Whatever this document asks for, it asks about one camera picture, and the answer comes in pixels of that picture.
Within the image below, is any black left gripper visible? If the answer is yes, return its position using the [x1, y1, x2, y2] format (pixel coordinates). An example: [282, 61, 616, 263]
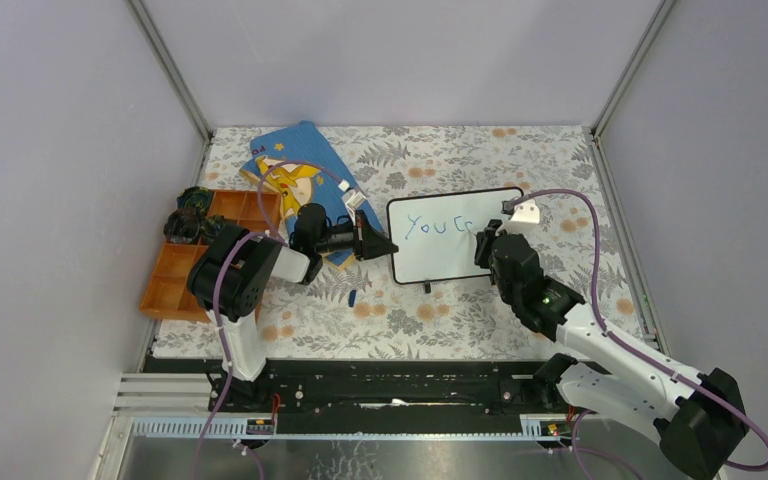
[314, 209, 398, 261]

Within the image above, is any white whiteboard black frame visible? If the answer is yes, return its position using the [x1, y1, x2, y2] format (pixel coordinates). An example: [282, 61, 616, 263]
[386, 187, 523, 285]

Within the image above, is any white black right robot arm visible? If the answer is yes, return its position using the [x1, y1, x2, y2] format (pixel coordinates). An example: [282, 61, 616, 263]
[474, 219, 750, 479]

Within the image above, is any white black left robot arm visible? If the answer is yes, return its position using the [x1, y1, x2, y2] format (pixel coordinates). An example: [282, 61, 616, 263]
[186, 203, 399, 411]

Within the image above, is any blue Pikachu cloth bag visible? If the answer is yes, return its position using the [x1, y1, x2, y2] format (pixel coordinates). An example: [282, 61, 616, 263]
[240, 121, 391, 266]

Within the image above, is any dark patterned cloth roll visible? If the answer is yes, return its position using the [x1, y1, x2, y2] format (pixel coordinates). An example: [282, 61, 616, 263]
[163, 207, 203, 245]
[200, 215, 227, 245]
[176, 186, 214, 216]

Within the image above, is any orange wooden compartment tray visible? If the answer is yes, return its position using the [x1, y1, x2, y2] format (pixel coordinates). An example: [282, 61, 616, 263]
[140, 190, 281, 322]

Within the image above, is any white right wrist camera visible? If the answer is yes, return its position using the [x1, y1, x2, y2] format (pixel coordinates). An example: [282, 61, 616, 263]
[500, 199, 541, 236]

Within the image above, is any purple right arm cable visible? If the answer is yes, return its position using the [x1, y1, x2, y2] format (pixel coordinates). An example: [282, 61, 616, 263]
[513, 189, 768, 473]

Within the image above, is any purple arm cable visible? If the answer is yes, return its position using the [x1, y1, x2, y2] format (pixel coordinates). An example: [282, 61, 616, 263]
[188, 159, 349, 480]
[513, 189, 768, 473]

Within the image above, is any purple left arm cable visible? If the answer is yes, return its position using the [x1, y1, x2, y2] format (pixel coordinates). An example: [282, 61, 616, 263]
[188, 159, 349, 480]

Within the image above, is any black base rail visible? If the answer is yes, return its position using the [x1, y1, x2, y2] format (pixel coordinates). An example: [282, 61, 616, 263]
[206, 360, 570, 414]

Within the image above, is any aluminium frame post right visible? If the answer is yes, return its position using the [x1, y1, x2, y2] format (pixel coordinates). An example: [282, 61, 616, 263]
[591, 0, 679, 142]

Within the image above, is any aluminium frame post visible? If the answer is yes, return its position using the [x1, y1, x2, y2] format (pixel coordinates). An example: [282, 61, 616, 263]
[591, 0, 679, 142]
[125, 0, 216, 144]

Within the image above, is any aluminium frame post left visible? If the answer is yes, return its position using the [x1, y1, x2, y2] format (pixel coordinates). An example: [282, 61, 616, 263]
[125, 0, 216, 144]

